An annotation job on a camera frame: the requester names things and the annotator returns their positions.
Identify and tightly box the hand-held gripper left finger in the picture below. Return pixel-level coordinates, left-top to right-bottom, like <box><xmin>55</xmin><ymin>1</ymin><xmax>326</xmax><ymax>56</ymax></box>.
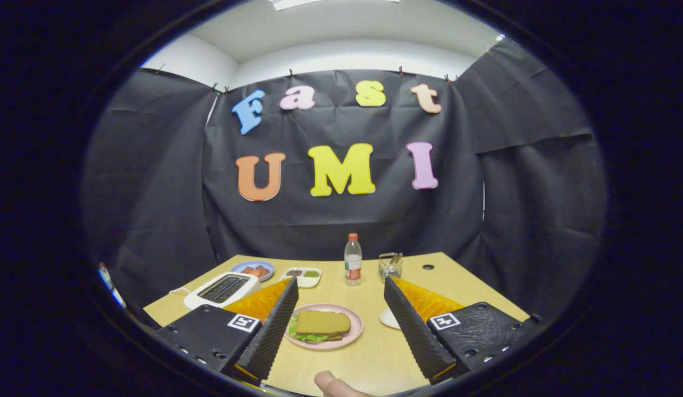
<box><xmin>155</xmin><ymin>277</ymin><xmax>299</xmax><ymax>385</ymax></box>

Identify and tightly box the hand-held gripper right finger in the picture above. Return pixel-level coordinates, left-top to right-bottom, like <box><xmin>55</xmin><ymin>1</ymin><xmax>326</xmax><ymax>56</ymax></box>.
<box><xmin>384</xmin><ymin>276</ymin><xmax>542</xmax><ymax>385</ymax></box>

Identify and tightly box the green lettuce leaf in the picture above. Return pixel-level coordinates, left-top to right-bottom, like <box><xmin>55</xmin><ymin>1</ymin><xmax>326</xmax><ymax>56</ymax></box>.
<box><xmin>288</xmin><ymin>313</ymin><xmax>342</xmax><ymax>344</ymax></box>

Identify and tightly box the brown toasted bread slice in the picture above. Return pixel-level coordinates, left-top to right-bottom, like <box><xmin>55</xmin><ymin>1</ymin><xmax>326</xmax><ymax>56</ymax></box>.
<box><xmin>295</xmin><ymin>310</ymin><xmax>352</xmax><ymax>336</ymax></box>

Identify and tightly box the white plate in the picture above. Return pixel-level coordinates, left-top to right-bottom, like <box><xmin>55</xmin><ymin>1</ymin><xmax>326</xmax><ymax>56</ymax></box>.
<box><xmin>379</xmin><ymin>307</ymin><xmax>402</xmax><ymax>331</ymax></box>

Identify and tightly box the pink plate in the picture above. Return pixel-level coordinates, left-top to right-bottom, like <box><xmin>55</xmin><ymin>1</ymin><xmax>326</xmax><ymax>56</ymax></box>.
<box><xmin>284</xmin><ymin>303</ymin><xmax>364</xmax><ymax>351</ymax></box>

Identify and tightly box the white divided seasoning tray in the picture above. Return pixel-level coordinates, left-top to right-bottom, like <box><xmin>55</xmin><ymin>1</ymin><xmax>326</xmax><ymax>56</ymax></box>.
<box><xmin>280</xmin><ymin>267</ymin><xmax>322</xmax><ymax>288</ymax></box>

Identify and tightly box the blue plate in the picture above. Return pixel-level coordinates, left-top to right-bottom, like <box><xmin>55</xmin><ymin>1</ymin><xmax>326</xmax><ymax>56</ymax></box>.
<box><xmin>231</xmin><ymin>260</ymin><xmax>275</xmax><ymax>282</ymax></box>

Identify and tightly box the clear water bottle red cap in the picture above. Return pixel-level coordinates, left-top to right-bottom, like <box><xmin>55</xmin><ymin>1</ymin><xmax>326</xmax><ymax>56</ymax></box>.
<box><xmin>344</xmin><ymin>233</ymin><xmax>363</xmax><ymax>287</ymax></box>

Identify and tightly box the white toaster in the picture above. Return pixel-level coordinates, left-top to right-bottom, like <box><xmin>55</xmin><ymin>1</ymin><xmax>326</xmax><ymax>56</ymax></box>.
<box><xmin>184</xmin><ymin>271</ymin><xmax>261</xmax><ymax>310</ymax></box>

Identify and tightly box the black backdrop cloth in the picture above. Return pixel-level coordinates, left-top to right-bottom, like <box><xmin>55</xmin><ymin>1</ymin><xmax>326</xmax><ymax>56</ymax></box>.
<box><xmin>81</xmin><ymin>39</ymin><xmax>606</xmax><ymax>320</ymax></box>

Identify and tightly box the white and red object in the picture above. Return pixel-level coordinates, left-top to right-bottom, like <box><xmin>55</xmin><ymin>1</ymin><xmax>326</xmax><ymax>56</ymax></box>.
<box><xmin>97</xmin><ymin>262</ymin><xmax>126</xmax><ymax>309</ymax></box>

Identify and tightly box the ceiling light panel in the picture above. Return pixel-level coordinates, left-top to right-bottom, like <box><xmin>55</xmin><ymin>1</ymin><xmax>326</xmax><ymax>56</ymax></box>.
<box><xmin>270</xmin><ymin>0</ymin><xmax>400</xmax><ymax>12</ymax></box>

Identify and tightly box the metal wire utensil holder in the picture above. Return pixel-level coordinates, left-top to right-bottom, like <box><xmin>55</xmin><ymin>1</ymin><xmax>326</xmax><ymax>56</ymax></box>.
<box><xmin>379</xmin><ymin>253</ymin><xmax>404</xmax><ymax>282</ymax></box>

